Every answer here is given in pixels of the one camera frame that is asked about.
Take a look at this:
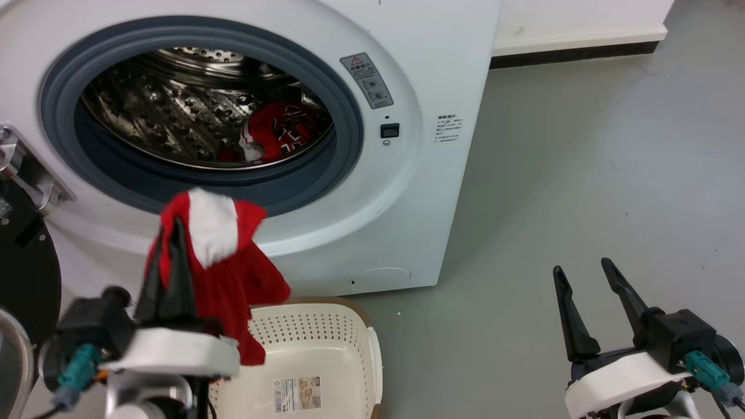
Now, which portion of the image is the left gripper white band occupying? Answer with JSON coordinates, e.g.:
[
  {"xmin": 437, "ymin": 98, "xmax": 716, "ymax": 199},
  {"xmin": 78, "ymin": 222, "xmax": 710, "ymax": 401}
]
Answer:
[{"xmin": 104, "ymin": 218, "xmax": 242, "ymax": 379}]

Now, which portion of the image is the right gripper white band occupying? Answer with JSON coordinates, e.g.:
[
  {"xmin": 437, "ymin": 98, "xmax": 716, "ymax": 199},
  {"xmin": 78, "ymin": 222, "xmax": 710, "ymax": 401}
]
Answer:
[{"xmin": 552, "ymin": 257, "xmax": 693, "ymax": 419}]

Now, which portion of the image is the red and white garment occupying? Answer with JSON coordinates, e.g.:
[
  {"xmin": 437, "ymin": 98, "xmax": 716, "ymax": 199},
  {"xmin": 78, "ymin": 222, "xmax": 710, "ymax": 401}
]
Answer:
[{"xmin": 144, "ymin": 187, "xmax": 292, "ymax": 367}]

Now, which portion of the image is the steel washing machine drum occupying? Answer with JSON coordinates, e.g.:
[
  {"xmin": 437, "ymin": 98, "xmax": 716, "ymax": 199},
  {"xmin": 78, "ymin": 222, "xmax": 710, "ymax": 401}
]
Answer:
[{"xmin": 81, "ymin": 47, "xmax": 334, "ymax": 171}]

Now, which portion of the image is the cream perforated laundry basket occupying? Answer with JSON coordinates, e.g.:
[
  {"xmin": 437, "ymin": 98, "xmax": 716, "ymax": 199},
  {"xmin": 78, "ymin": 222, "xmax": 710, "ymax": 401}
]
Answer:
[{"xmin": 207, "ymin": 297, "xmax": 384, "ymax": 419}]

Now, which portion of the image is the white front-load washing machine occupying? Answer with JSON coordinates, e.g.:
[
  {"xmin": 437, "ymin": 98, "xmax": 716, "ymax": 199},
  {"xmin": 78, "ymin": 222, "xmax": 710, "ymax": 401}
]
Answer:
[{"xmin": 0, "ymin": 0, "xmax": 502, "ymax": 299}]

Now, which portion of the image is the black round washer door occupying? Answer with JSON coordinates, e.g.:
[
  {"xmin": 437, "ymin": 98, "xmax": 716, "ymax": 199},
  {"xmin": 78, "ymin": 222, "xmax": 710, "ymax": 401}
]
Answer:
[{"xmin": 0, "ymin": 176, "xmax": 62, "ymax": 419}]

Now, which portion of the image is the paper label with barcode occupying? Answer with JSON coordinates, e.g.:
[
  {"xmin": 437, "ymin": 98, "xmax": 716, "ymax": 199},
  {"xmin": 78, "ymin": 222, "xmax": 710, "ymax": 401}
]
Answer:
[{"xmin": 274, "ymin": 375, "xmax": 322, "ymax": 414}]

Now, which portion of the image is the metal door hinge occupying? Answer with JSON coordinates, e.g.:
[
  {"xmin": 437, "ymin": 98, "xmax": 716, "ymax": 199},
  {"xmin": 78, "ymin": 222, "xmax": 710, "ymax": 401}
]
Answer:
[{"xmin": 0, "ymin": 125, "xmax": 77, "ymax": 217}]

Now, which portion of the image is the red black patterned garment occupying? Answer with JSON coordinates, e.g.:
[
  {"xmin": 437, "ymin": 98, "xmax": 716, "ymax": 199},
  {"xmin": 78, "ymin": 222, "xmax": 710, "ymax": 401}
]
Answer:
[{"xmin": 218, "ymin": 101, "xmax": 321, "ymax": 164}]

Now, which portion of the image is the round white filter cover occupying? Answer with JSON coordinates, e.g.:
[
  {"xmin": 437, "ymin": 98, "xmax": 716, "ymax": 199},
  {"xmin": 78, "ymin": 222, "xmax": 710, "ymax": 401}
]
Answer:
[{"xmin": 349, "ymin": 267, "xmax": 413, "ymax": 292}]

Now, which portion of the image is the small printed text sticker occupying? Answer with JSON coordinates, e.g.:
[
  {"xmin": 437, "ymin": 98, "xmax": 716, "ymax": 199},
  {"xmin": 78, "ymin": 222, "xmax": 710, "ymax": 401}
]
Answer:
[{"xmin": 434, "ymin": 114, "xmax": 464, "ymax": 145}]

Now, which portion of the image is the grey rubber door gasket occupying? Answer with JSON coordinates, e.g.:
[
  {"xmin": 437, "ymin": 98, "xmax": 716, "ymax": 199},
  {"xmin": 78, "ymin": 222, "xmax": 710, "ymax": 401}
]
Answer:
[{"xmin": 38, "ymin": 16, "xmax": 365, "ymax": 217}]

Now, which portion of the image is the grey warning sticker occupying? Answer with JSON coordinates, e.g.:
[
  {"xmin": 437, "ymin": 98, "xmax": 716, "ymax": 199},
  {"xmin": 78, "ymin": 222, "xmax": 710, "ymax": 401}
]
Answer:
[{"xmin": 340, "ymin": 52, "xmax": 395, "ymax": 110}]

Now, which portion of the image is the teal right cable connector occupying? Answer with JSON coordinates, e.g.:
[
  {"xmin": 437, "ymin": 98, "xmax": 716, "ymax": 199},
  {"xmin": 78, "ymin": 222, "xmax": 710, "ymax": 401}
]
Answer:
[{"xmin": 684, "ymin": 350, "xmax": 745, "ymax": 409}]

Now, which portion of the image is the teal cable connector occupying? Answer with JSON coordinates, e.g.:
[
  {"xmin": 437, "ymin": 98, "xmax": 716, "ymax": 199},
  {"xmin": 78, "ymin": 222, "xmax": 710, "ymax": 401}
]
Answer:
[
  {"xmin": 54, "ymin": 343, "xmax": 103, "ymax": 411},
  {"xmin": 684, "ymin": 350, "xmax": 745, "ymax": 409}
]

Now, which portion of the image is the teal left cable connector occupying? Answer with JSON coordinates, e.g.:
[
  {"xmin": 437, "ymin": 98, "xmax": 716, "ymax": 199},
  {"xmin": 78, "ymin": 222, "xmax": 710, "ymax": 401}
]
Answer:
[{"xmin": 54, "ymin": 343, "xmax": 103, "ymax": 411}]

